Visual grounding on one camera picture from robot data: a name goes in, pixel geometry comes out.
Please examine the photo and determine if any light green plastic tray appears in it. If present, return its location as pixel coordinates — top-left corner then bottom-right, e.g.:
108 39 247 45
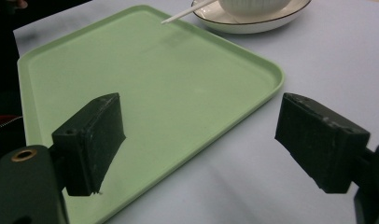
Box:
17 4 286 224

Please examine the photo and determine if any red cloth with zipper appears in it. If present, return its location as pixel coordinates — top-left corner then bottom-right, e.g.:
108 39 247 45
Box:
0 114 23 133

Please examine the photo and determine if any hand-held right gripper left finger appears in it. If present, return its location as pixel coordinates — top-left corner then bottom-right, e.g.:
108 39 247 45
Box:
0 92 127 224

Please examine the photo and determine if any white ribbed bowl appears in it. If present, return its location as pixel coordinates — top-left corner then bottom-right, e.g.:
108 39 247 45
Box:
218 0 293 19

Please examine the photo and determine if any white chopstick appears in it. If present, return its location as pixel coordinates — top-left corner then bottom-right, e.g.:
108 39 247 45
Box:
161 0 218 25

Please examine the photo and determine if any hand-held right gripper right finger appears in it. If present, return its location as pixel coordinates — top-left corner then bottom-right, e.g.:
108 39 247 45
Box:
274 92 379 224

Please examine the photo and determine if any white plate with dark rim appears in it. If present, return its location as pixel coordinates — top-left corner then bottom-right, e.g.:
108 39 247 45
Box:
190 0 313 35

